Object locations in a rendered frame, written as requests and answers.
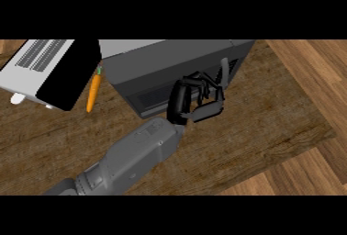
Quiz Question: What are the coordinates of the orange carrot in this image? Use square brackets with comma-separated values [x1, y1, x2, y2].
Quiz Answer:
[85, 65, 105, 114]

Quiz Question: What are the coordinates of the black appliance door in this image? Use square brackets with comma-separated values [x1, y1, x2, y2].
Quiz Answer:
[34, 39, 104, 112]

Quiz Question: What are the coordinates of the dark grey microwave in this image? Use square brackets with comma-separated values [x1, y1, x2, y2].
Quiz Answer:
[98, 39, 257, 120]

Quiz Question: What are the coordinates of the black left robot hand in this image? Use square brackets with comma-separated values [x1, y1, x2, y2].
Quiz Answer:
[166, 57, 234, 127]

